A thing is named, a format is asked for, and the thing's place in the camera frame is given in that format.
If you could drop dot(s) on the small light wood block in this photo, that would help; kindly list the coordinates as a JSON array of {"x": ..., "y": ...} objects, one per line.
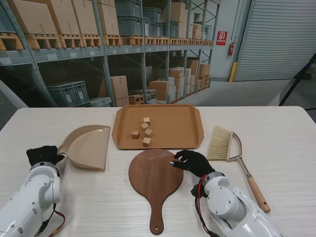
[
  {"x": 148, "y": 132},
  {"x": 135, "y": 134},
  {"x": 144, "y": 126},
  {"x": 146, "y": 142},
  {"x": 146, "y": 121}
]

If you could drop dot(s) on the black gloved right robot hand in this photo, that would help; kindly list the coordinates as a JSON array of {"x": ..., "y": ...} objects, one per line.
[{"x": 197, "y": 163}]

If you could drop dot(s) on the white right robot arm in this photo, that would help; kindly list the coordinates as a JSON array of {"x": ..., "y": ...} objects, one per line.
[{"x": 224, "y": 200}]

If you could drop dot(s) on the dark round wooden cutting board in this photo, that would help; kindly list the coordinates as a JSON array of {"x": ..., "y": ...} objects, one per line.
[{"x": 155, "y": 187}]

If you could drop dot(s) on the orange-brown plastic tray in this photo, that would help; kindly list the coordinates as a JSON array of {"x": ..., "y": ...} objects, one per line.
[{"x": 172, "y": 123}]

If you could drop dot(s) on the beige plastic dustpan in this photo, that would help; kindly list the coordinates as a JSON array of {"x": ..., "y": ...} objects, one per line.
[{"x": 89, "y": 148}]

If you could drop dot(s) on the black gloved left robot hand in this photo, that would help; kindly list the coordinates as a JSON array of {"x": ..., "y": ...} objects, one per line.
[{"x": 42, "y": 154}]

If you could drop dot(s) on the warehouse photo backdrop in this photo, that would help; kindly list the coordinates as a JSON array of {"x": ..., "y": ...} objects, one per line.
[{"x": 74, "y": 74}]

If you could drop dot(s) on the black tripod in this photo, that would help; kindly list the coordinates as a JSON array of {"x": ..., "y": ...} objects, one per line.
[{"x": 300, "y": 75}]

